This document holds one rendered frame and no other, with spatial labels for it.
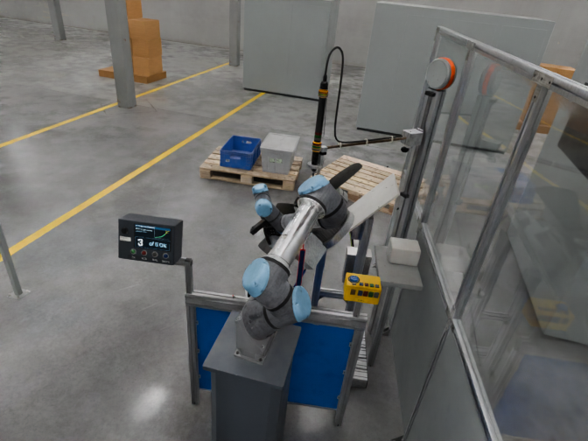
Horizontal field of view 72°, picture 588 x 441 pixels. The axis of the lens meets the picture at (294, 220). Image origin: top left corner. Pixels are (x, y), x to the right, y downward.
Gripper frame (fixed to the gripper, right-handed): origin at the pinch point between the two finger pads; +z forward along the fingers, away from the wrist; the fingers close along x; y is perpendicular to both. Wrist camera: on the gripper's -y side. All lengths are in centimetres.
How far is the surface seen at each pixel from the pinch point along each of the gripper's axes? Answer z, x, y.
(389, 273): 36, 14, 58
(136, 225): -37, -27, -49
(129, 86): -32, 528, -334
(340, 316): 27.8, -25.5, 31.7
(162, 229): -33, -27, -38
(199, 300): 9.6, -25.5, -35.5
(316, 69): 36, 727, -25
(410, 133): -33, 44, 79
